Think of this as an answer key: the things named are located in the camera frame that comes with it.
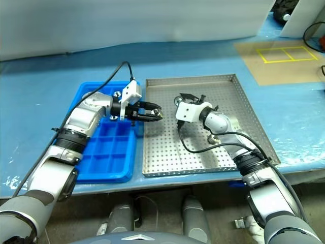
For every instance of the black device with white knob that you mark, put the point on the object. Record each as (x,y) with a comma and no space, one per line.
(279,11)

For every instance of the red brown block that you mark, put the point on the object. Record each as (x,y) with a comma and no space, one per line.
(322,43)

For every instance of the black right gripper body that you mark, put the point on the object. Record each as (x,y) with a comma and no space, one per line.
(200,100)

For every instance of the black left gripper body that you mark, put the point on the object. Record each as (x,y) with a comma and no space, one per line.
(132,111)

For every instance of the blue tape piece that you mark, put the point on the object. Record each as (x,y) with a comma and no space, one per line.
(236,184)

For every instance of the perforated metal tray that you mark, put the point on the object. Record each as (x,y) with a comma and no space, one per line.
(165,152)

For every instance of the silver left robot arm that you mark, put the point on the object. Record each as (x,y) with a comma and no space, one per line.
(83,114)

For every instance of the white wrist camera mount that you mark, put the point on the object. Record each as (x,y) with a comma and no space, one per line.
(189,113)
(128,92)

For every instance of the brown cardboard mat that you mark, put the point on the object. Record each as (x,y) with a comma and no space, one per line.
(279,73)

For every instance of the blue compartment tray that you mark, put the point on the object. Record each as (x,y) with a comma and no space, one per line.
(111,162)

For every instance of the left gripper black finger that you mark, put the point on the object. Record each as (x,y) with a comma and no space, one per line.
(149,118)
(149,105)

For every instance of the grey robot chest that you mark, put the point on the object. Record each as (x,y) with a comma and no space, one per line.
(142,237)

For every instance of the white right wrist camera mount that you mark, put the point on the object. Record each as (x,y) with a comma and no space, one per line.
(189,113)

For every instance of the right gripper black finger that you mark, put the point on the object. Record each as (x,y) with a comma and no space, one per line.
(179,124)
(188,96)

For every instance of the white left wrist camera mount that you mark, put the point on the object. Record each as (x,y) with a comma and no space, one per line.
(128,92)

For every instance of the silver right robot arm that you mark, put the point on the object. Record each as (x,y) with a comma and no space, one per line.
(221,124)

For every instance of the grey rounded cylinder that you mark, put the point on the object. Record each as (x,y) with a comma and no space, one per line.
(195,216)
(120,221)

